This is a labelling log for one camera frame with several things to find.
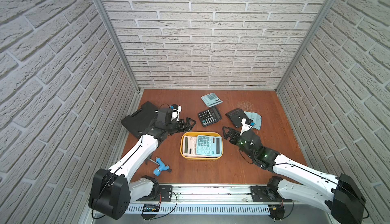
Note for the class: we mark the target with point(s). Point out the left controller board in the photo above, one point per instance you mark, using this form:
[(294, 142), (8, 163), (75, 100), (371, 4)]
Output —
[(149, 211)]

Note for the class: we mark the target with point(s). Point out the black calculator face up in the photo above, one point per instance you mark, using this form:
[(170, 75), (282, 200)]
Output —
[(209, 116)]

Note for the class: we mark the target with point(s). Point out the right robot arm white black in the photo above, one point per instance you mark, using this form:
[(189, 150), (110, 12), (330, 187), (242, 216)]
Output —
[(337, 195)]

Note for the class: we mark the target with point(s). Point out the pink calculator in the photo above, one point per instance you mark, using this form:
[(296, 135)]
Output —
[(189, 146)]

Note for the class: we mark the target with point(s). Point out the black calculator face down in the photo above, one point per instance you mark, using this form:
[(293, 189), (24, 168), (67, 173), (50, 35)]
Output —
[(236, 116)]

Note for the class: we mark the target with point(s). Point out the light blue calculator back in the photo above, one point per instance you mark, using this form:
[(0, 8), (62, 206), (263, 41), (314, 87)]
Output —
[(256, 119)]

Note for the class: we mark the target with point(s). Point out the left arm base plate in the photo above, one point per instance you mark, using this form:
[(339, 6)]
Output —
[(163, 193)]

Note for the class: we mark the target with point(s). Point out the light blue calculator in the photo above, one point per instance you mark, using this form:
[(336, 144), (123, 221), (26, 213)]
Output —
[(209, 146), (256, 119)]

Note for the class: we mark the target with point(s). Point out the right controller connector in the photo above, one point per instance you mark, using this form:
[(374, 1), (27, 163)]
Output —
[(276, 213)]

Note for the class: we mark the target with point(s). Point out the large black case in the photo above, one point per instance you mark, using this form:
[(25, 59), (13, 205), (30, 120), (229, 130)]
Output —
[(139, 121)]

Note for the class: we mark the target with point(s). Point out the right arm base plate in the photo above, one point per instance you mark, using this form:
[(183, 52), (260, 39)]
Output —
[(260, 193)]

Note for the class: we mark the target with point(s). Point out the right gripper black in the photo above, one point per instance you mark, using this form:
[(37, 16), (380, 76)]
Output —
[(236, 134)]

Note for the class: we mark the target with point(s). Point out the yellow plastic storage box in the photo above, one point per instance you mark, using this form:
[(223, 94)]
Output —
[(200, 157)]

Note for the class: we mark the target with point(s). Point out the small teal calculator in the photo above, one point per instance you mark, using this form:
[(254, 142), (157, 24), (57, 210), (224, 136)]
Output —
[(211, 100)]

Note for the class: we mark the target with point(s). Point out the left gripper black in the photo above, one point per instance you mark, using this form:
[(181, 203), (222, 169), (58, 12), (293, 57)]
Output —
[(180, 125)]

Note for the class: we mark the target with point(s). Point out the blue handled tool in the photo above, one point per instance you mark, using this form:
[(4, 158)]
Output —
[(161, 167)]

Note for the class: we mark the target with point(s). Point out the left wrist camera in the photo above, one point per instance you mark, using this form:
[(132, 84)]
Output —
[(176, 109)]

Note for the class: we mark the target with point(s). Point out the aluminium front rail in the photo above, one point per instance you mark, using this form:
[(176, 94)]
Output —
[(232, 194)]

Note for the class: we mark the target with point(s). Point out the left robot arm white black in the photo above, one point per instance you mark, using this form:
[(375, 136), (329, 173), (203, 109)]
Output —
[(112, 190)]

